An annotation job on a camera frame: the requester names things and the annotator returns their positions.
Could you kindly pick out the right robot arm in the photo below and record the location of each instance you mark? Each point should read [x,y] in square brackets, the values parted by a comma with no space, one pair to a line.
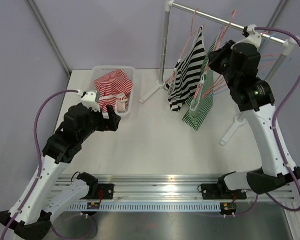
[238,64]

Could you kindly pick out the pink wire hanger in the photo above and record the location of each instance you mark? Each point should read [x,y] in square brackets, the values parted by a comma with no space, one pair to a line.
[270,52]

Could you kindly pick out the green white striped tank top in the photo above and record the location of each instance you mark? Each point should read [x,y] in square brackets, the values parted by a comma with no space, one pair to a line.
[200,106]

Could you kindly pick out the white clothes rack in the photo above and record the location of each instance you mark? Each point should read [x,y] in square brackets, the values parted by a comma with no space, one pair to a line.
[239,120]

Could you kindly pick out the blue wire hanger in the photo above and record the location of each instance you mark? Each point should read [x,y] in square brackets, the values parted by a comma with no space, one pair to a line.
[288,47]

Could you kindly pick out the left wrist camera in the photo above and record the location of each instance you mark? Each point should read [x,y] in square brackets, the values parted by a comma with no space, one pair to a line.
[90,99]

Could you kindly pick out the white plastic basket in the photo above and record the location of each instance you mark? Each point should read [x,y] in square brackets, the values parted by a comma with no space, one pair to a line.
[99,71]

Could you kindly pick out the red white striped tank top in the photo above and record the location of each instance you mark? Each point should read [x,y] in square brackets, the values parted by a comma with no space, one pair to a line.
[115,89]

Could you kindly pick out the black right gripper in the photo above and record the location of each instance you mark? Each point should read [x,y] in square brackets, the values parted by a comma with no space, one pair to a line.
[226,50]

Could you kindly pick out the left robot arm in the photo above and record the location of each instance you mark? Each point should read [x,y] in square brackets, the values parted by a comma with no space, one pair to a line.
[33,214]

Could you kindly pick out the white slotted cable duct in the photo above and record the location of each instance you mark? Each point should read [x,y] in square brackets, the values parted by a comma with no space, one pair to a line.
[146,207]

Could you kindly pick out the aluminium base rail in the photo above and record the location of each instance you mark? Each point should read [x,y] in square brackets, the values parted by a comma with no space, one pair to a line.
[163,187]

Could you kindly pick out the black white striped tank top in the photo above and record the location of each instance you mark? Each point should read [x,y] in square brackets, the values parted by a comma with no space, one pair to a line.
[186,74]

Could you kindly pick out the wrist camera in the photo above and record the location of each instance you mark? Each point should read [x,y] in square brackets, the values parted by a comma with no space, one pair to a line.
[90,99]
[251,36]

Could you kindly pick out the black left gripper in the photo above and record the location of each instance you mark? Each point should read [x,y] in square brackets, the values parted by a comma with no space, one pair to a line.
[111,124]

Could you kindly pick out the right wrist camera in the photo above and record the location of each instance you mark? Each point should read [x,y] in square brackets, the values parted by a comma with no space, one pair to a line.
[251,36]

